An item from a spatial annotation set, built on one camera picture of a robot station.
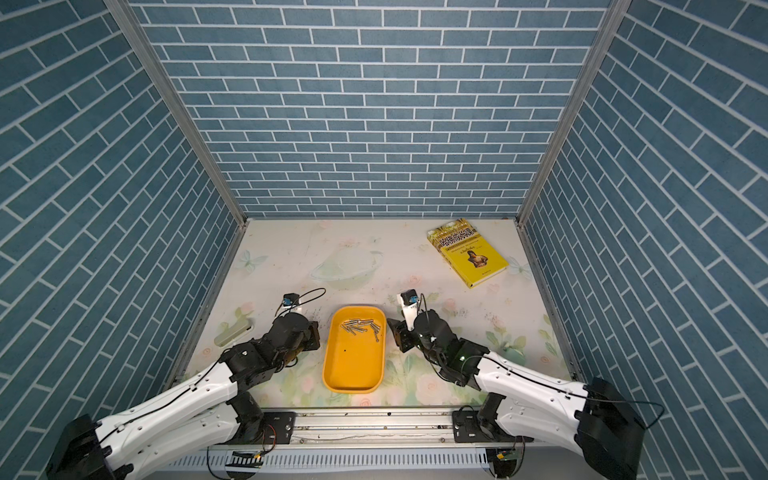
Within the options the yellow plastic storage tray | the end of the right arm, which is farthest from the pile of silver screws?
the end of the right arm

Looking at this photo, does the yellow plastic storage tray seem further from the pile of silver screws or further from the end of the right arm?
the end of the right arm

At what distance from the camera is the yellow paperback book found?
1.03 m

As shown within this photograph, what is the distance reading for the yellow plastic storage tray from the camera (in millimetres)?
803

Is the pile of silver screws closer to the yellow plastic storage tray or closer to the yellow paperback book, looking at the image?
the yellow plastic storage tray

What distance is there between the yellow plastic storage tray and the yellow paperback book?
1.08 feet
